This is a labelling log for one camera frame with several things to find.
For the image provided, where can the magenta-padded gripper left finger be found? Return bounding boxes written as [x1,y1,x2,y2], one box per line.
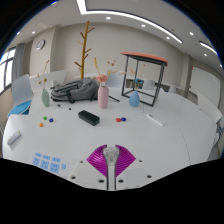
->
[68,144,109,191]

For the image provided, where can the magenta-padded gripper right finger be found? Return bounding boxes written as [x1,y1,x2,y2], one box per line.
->
[114,145,154,191]

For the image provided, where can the black rectangular box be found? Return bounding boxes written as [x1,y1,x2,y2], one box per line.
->
[77,109,101,127]

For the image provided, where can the white whiteboard eraser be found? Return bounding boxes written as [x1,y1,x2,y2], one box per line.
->
[145,113,165,128]

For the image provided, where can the blue vase with dried flowers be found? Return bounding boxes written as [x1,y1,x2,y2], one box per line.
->
[128,64,148,108]

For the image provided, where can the black marker pen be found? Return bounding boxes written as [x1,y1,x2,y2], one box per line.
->
[56,103,72,111]

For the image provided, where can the pink vase with dried flowers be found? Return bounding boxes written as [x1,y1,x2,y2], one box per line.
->
[93,57,118,109]

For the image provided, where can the grey backpack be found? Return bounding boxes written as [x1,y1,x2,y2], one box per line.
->
[50,77,100,104]

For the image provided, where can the green vase with dried flowers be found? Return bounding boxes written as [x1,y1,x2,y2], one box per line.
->
[36,59,51,108]

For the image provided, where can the white remote control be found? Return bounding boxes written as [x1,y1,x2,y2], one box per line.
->
[7,129,22,146]

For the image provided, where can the white chair with blue cushion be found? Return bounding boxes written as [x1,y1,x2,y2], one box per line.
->
[7,73,35,118]

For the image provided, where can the black-framed orange-topped side table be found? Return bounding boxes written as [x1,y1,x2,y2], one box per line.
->
[120,51,169,107]

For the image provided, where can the wooden coat rack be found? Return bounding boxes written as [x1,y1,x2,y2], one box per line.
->
[73,20,95,80]

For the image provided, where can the grey curtain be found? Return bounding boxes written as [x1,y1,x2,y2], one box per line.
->
[11,42,26,83]

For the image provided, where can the window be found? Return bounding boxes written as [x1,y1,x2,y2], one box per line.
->
[0,48,17,94]

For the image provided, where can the ceiling light strip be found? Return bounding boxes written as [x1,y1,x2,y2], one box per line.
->
[76,0,184,44]

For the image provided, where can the ceiling spotlights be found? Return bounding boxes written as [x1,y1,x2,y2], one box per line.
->
[15,1,218,56]

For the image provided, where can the wall whiteboard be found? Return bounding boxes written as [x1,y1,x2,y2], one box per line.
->
[189,66,223,99]

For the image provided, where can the round wall clock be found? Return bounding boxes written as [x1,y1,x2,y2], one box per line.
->
[35,39,46,51]

